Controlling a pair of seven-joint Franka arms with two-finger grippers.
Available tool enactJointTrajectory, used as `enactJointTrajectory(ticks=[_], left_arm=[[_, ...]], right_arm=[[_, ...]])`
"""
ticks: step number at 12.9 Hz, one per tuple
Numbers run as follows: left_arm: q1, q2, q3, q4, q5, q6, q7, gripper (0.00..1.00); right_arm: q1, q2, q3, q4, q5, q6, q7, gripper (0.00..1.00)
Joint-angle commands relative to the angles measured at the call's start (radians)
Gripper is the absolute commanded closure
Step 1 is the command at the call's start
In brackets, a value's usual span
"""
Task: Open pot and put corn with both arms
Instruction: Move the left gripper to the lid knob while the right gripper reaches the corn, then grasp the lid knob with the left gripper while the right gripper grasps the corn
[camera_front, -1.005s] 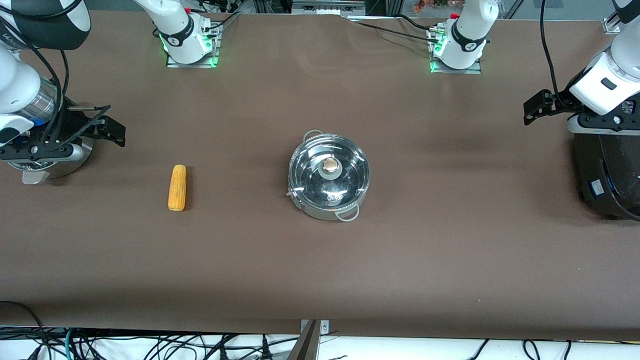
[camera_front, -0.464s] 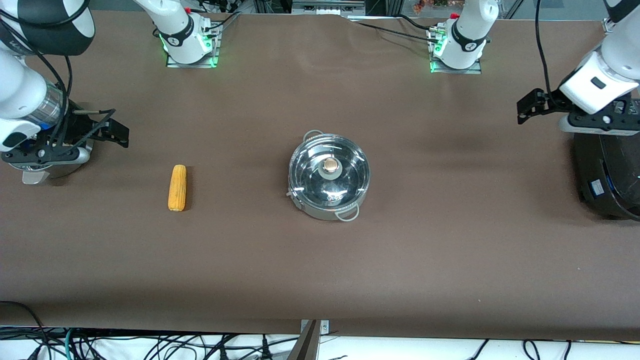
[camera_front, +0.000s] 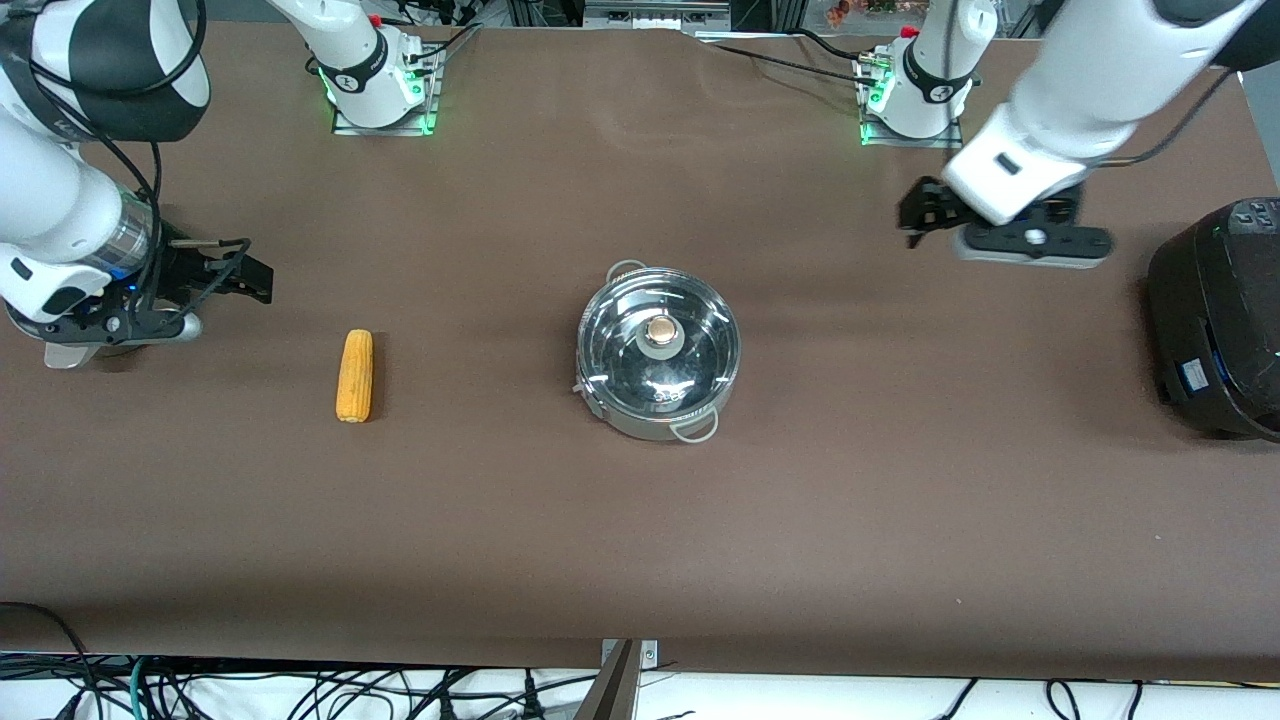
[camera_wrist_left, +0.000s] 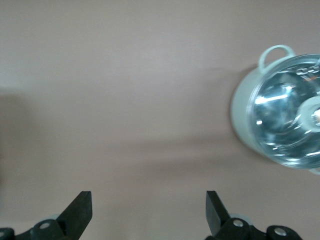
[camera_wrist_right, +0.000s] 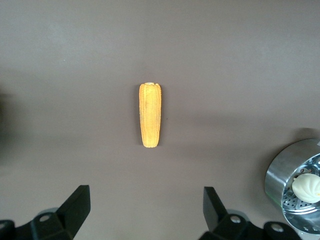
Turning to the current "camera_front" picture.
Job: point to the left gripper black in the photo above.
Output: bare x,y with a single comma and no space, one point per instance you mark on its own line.
931,207

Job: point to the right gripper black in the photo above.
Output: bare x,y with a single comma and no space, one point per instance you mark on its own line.
188,266

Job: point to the yellow corn cob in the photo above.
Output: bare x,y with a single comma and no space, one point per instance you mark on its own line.
354,375

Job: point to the glass lid with round knob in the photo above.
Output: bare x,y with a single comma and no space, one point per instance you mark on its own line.
700,340

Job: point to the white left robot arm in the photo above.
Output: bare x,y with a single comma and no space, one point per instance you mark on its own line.
1090,90

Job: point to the black rice cooker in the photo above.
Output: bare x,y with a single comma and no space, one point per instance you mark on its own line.
1220,320

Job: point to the brown table cover sheet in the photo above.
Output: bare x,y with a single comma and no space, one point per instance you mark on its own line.
500,520

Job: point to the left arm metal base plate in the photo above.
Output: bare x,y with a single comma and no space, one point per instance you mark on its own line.
910,142

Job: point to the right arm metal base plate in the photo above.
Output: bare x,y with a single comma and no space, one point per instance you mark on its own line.
385,130

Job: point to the aluminium frame profile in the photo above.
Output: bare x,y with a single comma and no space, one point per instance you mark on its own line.
650,15

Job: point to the small metal bracket plate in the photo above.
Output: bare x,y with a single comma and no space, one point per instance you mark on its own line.
650,655

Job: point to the grey angled post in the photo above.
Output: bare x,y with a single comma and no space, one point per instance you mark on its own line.
610,695

